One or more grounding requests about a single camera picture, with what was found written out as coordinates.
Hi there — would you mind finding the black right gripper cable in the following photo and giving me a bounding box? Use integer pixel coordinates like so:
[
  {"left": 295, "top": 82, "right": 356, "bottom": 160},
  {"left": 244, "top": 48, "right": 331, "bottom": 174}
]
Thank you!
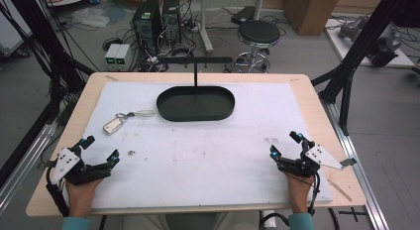
[{"left": 307, "top": 171, "right": 322, "bottom": 217}]

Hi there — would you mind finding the white bench power supply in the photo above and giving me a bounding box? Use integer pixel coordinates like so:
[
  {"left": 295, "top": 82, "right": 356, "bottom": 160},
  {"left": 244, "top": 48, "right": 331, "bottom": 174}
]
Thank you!
[
  {"left": 113, "top": 44, "right": 132, "bottom": 71},
  {"left": 104, "top": 43, "right": 122, "bottom": 71}
]

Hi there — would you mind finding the silver key fob with strap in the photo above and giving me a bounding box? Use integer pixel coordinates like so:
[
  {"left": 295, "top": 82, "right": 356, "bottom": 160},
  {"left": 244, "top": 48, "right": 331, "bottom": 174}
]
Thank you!
[{"left": 101, "top": 109, "right": 157, "bottom": 136}]

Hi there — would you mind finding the white foam mat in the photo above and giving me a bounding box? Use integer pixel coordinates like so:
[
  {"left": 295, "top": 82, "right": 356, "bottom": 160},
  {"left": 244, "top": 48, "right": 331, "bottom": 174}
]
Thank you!
[{"left": 63, "top": 81, "right": 334, "bottom": 212}]

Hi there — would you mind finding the large black computer tower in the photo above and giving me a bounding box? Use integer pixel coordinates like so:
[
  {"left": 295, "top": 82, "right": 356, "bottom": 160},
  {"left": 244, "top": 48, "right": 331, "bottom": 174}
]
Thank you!
[{"left": 131, "top": 0, "right": 163, "bottom": 58}]

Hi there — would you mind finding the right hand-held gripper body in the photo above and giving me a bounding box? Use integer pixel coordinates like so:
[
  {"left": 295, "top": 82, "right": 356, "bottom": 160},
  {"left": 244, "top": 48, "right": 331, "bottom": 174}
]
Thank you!
[{"left": 277, "top": 144, "right": 359, "bottom": 178}]

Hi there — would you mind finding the brown cardboard box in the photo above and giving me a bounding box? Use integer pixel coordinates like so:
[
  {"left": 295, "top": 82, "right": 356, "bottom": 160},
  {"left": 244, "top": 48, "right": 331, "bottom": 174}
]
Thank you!
[{"left": 283, "top": 0, "right": 344, "bottom": 37}]

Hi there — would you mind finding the aluminium floor rail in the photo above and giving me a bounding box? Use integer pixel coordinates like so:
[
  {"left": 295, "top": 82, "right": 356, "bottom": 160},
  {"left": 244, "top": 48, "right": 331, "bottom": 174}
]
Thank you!
[
  {"left": 320, "top": 98, "right": 391, "bottom": 230},
  {"left": 0, "top": 121, "right": 58, "bottom": 209}
]

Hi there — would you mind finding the person's left hand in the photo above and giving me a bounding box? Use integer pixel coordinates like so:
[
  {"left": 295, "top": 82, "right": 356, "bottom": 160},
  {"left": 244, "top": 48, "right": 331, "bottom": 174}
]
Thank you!
[{"left": 65, "top": 177, "right": 104, "bottom": 219}]

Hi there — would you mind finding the black metal frame strut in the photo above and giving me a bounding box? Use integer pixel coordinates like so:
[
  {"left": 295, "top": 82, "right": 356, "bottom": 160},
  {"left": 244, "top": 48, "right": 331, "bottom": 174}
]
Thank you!
[
  {"left": 5, "top": 0, "right": 97, "bottom": 122},
  {"left": 311, "top": 0, "right": 412, "bottom": 137}
]

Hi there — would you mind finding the thin wooden stick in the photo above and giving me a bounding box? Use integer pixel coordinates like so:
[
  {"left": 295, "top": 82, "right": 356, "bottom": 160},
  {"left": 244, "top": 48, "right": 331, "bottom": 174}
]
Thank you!
[{"left": 326, "top": 177, "right": 354, "bottom": 203}]

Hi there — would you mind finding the slim black computer tower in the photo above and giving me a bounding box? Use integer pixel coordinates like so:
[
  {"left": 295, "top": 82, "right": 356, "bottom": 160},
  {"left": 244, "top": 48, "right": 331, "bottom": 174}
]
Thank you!
[{"left": 160, "top": 0, "right": 182, "bottom": 45}]

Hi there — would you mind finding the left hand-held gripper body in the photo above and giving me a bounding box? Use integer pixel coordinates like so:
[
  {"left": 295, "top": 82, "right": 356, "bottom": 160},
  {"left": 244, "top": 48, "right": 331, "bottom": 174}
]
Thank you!
[{"left": 41, "top": 146, "right": 114, "bottom": 186}]

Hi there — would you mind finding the white floor platform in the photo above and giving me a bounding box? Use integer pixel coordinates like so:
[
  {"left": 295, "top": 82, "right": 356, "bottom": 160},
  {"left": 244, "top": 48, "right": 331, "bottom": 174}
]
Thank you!
[{"left": 324, "top": 17, "right": 416, "bottom": 69}]

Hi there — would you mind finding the black oval tray with stand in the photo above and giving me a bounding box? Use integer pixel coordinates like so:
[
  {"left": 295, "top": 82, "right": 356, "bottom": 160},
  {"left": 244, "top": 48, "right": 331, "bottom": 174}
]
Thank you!
[{"left": 156, "top": 56, "right": 237, "bottom": 123}]

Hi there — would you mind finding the black round stool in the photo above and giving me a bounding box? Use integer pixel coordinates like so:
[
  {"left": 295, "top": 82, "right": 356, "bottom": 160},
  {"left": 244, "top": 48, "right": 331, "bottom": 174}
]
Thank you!
[{"left": 223, "top": 19, "right": 282, "bottom": 74}]

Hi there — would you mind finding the flat black device on floor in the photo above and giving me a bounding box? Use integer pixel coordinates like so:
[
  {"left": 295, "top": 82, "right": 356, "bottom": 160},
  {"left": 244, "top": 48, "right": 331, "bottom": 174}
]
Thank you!
[{"left": 230, "top": 5, "right": 258, "bottom": 26}]

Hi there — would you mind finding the white metal desk leg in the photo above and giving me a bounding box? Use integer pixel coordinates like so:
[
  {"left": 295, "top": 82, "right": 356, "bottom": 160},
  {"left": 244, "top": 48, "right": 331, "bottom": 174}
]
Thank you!
[{"left": 197, "top": 0, "right": 215, "bottom": 56}]

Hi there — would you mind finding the person's right hand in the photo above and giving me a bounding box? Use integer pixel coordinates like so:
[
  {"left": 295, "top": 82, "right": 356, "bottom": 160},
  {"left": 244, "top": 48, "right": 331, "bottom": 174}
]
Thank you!
[{"left": 284, "top": 172, "right": 315, "bottom": 215}]

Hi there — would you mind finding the black cable under table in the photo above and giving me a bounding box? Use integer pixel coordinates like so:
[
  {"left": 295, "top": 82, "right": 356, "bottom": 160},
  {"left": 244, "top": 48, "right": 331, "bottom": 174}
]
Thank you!
[{"left": 260, "top": 212, "right": 291, "bottom": 230}]

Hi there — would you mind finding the grey machine on platform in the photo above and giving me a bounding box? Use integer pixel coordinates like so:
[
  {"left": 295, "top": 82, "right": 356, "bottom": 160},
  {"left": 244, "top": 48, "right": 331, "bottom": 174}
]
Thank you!
[{"left": 338, "top": 15, "right": 404, "bottom": 68}]

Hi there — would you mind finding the clear plastic bag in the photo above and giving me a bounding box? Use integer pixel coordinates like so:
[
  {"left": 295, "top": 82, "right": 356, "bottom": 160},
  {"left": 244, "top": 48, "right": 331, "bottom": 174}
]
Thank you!
[{"left": 69, "top": 7, "right": 111, "bottom": 29}]

